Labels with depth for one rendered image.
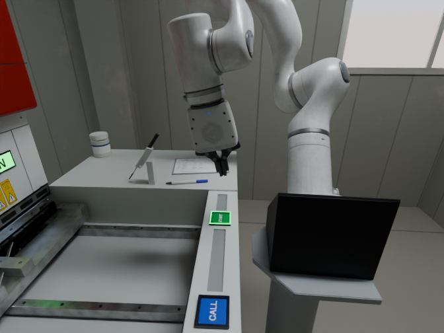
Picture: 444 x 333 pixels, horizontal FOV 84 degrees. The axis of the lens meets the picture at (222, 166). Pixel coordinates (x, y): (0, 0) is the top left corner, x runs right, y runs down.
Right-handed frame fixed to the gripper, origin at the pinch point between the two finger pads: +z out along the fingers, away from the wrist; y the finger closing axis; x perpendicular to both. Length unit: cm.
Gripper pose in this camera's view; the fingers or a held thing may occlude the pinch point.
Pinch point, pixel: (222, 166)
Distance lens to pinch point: 59.1
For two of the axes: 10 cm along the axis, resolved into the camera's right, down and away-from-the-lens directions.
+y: 9.8, -1.7, -1.2
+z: 2.1, 8.9, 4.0
